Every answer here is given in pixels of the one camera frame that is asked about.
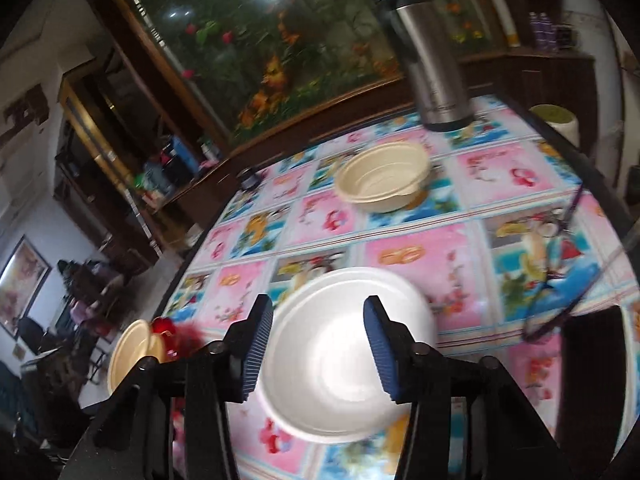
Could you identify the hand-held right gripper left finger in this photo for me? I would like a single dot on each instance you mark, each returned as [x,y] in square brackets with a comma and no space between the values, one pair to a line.
[257,345]

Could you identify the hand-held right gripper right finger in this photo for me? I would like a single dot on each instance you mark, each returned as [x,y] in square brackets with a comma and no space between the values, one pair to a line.
[380,350]

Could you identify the white foam bowl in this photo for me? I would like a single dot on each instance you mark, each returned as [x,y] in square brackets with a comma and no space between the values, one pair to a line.
[320,360]

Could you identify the red gold-rimmed scalloped plate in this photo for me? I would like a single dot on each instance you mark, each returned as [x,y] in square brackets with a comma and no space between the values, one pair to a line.
[182,337]

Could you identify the beige paper bowl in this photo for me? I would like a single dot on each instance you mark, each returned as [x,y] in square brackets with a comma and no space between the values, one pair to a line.
[130,355]
[380,180]

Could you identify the small black round object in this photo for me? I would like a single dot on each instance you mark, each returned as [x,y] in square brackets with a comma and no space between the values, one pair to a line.
[248,180]

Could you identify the purple eyeglasses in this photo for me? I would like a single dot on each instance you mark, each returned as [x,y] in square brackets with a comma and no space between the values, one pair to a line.
[549,280]

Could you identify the blue bottle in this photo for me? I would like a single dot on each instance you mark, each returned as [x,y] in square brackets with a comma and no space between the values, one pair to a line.
[187,157]

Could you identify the small white bottle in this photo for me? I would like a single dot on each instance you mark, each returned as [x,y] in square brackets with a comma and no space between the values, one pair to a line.
[207,150]

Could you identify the black flat rectangular object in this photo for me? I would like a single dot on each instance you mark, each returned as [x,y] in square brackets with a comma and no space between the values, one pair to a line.
[592,375]

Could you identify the white bucket with green lid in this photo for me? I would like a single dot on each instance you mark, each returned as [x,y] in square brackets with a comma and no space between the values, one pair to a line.
[555,125]

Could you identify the stainless steel thermos flask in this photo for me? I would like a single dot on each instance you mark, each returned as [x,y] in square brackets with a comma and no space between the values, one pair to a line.
[430,60]

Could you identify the purple bottle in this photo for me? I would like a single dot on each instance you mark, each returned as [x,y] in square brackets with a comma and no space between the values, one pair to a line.
[546,31]
[535,30]

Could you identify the framed wall picture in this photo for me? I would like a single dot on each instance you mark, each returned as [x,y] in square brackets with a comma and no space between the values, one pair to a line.
[22,285]

